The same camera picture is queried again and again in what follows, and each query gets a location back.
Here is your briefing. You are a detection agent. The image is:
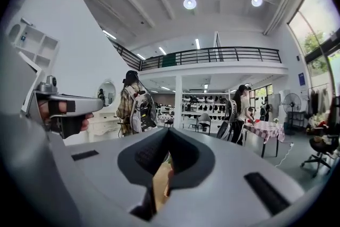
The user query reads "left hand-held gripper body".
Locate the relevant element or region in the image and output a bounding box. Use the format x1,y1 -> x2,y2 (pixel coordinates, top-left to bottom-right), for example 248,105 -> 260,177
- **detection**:
0,44 -> 105,140

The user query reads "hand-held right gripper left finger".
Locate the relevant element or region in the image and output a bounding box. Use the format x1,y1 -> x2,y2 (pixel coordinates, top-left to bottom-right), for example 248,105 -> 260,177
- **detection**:
117,127 -> 171,222

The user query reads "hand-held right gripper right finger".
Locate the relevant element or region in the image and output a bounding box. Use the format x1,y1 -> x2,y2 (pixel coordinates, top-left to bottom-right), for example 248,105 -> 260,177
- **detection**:
167,127 -> 215,190

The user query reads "person's left hand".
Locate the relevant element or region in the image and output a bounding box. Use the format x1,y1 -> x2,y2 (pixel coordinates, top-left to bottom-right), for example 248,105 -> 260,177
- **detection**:
37,100 -> 96,133

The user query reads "person's right hand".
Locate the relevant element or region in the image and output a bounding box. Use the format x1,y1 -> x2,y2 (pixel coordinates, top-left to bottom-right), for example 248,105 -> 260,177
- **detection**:
165,159 -> 175,197

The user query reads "white dressing table with mirror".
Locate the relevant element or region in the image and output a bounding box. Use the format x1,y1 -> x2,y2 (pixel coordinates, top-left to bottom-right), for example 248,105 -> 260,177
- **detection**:
87,80 -> 123,139

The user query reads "grey chair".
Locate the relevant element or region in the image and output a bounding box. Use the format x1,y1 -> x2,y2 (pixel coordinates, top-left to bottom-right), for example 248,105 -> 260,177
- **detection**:
189,113 -> 213,136

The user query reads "white shelf of helmets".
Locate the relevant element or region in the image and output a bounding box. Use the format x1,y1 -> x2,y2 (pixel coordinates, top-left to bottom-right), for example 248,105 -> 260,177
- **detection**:
181,90 -> 232,130

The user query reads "table with checkered cloth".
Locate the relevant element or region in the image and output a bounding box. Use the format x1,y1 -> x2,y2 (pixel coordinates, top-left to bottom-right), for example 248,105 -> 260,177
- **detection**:
242,119 -> 285,159

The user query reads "dark green banner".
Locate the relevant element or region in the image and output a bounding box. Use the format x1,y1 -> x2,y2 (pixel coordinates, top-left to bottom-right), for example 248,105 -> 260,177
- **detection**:
162,53 -> 177,67

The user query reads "white cabinet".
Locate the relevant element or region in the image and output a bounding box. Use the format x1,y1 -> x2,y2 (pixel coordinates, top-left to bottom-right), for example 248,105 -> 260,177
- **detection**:
270,89 -> 291,122

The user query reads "black mezzanine railing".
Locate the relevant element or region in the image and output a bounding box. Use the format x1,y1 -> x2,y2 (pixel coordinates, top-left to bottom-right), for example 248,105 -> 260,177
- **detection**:
110,41 -> 283,72

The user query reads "black standing fan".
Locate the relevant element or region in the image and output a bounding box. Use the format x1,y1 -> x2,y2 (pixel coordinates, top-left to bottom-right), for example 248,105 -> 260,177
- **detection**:
282,92 -> 303,137

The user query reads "black office chair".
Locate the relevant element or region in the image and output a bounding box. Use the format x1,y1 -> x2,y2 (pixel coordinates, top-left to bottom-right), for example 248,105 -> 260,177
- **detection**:
301,134 -> 340,178

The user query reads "clothes rack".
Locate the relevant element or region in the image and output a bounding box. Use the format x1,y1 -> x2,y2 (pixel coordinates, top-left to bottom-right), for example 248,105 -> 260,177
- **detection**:
307,83 -> 336,127

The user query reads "large black-framed window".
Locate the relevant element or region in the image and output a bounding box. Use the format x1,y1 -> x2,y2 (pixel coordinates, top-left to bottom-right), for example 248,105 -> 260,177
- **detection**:
287,0 -> 340,115

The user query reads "left hand-held gripper camera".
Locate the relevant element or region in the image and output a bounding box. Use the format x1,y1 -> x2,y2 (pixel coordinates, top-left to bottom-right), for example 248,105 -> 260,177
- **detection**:
39,74 -> 60,95

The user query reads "white wall shelf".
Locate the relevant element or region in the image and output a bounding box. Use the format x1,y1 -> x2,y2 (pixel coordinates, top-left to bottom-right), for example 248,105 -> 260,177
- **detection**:
7,18 -> 60,69

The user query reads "white floor cable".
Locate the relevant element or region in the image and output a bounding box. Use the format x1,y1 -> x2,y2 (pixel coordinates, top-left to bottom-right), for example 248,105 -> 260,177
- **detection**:
274,141 -> 295,168

